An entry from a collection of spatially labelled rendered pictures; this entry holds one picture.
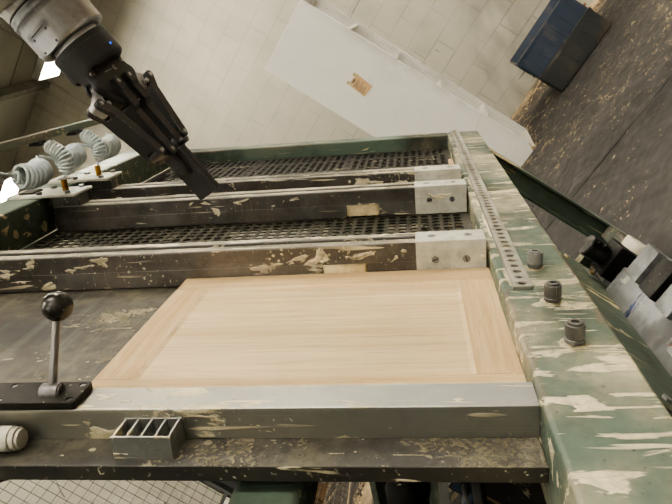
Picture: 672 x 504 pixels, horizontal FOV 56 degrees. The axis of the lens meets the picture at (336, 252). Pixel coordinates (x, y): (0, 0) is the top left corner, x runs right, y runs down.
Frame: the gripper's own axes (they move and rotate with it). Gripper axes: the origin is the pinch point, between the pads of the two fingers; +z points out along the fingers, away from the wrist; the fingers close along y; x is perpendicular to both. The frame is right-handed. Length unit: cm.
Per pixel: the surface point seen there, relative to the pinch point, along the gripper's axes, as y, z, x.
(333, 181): -86, 31, -32
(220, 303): -11.1, 20.7, -22.8
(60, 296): 15.8, 0.9, -15.7
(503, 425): 16.8, 40.4, 21.7
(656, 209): -187, 137, 22
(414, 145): -161, 53, -35
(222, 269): -22.8, 18.8, -27.6
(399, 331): -4.1, 36.3, 5.8
